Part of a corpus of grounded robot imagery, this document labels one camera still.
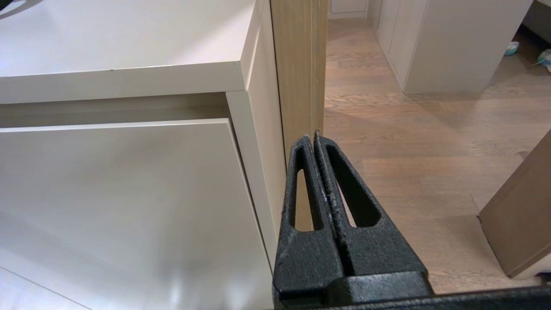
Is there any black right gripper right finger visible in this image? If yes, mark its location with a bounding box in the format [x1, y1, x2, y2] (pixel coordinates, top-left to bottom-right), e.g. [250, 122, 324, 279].
[313, 130, 427, 278]

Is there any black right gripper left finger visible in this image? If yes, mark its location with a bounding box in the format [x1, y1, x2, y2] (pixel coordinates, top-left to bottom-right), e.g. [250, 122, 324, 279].
[272, 135, 346, 310]

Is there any white wardrobe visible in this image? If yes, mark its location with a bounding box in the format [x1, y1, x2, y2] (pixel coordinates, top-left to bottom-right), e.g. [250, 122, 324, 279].
[328, 0, 535, 95]

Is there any brown wooden door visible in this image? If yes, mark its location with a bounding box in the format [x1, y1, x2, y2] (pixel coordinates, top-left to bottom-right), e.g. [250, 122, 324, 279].
[477, 129, 551, 279]

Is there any white sideboard cabinet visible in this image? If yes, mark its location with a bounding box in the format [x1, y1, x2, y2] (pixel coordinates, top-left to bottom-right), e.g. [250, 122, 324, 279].
[0, 0, 288, 310]

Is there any white cabinet door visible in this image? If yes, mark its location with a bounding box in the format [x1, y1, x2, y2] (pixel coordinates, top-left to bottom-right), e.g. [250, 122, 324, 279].
[0, 118, 276, 310]

